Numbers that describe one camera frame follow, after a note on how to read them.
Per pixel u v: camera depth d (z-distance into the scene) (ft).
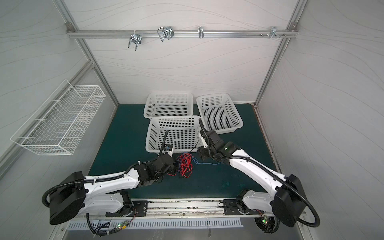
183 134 3.32
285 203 1.27
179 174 2.75
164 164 2.02
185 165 2.75
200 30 2.36
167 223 2.31
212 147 1.97
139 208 2.41
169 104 3.88
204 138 2.08
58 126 2.23
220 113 3.77
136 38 2.62
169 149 2.39
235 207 2.27
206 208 2.46
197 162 2.79
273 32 2.51
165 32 2.51
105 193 1.63
